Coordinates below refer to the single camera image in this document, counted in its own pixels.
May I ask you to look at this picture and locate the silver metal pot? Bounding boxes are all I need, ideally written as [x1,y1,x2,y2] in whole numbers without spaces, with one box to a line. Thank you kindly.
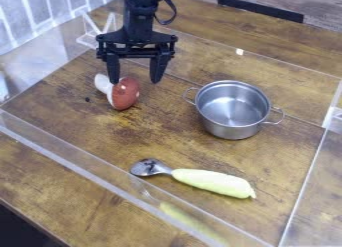
[182,80,284,140]

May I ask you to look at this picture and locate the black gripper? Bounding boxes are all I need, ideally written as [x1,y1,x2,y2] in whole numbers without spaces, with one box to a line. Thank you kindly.
[96,29,178,84]

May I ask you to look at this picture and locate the clear acrylic front barrier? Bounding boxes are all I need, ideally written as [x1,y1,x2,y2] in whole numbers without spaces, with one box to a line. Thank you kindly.
[0,109,271,247]

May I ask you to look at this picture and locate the black strip on table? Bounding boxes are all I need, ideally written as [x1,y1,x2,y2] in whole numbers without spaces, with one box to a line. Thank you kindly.
[216,0,304,23]

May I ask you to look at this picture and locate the black cable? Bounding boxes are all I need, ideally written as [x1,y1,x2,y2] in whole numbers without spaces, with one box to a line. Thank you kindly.
[153,0,179,26]

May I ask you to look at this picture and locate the red white toy mushroom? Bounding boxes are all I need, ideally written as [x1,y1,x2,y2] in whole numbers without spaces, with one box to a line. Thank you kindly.
[93,74,140,111]

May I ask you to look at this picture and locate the spoon with yellow handle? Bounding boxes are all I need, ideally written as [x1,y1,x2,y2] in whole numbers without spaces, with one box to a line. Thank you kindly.
[129,158,256,199]

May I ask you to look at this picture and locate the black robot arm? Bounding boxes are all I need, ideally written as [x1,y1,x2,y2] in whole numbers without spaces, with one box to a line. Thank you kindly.
[96,0,178,84]

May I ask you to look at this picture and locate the clear acrylic triangle bracket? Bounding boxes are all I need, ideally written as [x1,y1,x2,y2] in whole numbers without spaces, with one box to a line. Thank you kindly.
[76,13,117,49]

